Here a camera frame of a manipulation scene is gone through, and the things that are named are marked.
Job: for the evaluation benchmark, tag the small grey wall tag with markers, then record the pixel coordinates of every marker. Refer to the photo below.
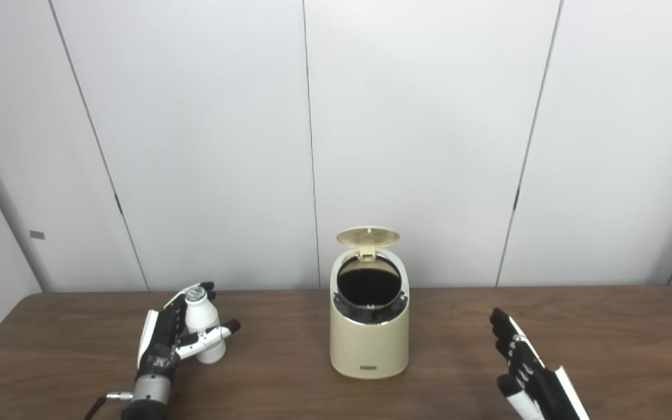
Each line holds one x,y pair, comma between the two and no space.
37,234

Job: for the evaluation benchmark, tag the black wall panel clip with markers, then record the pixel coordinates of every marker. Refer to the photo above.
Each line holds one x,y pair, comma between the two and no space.
516,199
118,204

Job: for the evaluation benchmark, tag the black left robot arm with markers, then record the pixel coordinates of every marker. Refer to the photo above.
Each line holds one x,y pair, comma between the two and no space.
150,396

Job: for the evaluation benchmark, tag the small white plastic bottle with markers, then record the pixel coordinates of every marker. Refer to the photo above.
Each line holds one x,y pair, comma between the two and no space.
203,318

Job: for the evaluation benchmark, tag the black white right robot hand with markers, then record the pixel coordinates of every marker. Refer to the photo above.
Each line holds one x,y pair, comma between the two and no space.
537,385

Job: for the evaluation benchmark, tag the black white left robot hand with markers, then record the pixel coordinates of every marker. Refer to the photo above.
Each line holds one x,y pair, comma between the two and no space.
158,344

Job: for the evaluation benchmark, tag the cream-colored lidded bin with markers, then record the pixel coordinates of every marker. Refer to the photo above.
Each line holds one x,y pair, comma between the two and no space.
369,344

